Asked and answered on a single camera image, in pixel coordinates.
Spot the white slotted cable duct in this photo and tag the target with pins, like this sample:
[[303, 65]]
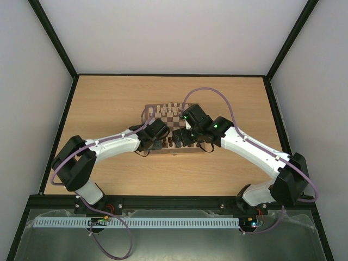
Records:
[[136, 222]]

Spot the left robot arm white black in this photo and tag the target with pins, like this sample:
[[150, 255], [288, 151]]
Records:
[[76, 160]]

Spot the black aluminium rail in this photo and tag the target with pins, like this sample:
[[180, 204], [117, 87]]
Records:
[[223, 204]]

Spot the dark piece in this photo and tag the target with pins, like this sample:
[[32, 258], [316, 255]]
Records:
[[170, 142]]

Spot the wooden chess board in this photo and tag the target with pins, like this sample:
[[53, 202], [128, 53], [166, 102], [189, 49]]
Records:
[[169, 114]]

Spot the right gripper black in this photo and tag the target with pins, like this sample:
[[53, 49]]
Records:
[[180, 135]]

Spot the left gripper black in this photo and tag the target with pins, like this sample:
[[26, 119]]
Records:
[[158, 145]]

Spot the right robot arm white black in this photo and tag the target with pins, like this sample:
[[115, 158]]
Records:
[[288, 174]]

